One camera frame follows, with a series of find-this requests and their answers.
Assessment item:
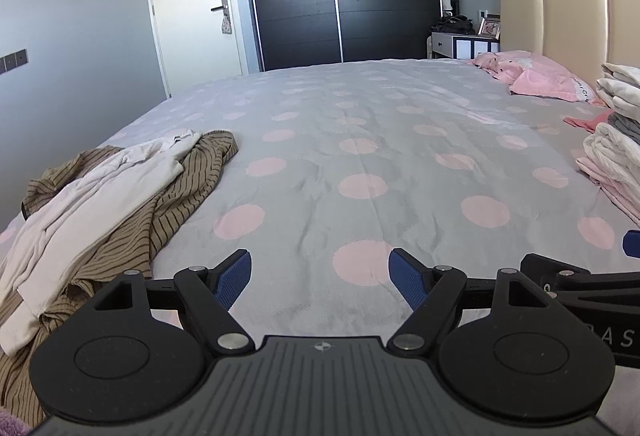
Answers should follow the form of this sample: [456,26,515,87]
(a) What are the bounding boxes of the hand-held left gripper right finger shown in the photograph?
[387,247,551,357]

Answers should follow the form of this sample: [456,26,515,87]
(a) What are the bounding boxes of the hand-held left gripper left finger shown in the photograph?
[92,249,253,357]

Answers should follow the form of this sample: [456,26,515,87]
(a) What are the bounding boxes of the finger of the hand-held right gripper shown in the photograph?
[621,230,640,260]
[520,253,593,297]

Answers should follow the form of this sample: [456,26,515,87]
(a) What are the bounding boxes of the cream long-sleeve shirt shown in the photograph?
[0,129,203,357]

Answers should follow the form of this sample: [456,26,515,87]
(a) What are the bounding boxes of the stack of folded clothes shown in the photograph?
[575,61,640,227]

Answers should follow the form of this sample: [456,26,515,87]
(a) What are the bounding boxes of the brown striped garment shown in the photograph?
[0,130,240,429]

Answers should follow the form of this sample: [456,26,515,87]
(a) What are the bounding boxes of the coral pink cloth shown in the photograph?
[563,113,615,133]

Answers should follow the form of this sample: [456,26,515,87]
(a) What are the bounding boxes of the plain pink pillow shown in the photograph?
[509,66,607,106]

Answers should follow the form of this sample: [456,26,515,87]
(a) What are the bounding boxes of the pink patterned pillow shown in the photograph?
[467,50,551,83]

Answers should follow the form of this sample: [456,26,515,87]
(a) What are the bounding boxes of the white nightstand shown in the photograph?
[430,32,501,61]

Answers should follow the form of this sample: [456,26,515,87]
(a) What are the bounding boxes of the beige padded headboard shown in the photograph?
[499,0,640,90]

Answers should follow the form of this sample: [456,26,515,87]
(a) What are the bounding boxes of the white door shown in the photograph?
[141,0,250,98]

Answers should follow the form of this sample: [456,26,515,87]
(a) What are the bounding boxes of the black bag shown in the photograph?
[433,14,476,36]

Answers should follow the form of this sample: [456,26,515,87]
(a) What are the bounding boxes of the purple fleece garment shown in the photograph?
[0,408,32,436]

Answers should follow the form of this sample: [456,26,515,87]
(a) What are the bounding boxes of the photo frame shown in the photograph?
[477,13,502,40]

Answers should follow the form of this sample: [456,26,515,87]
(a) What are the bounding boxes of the dark wall switch panel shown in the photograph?
[0,48,30,74]

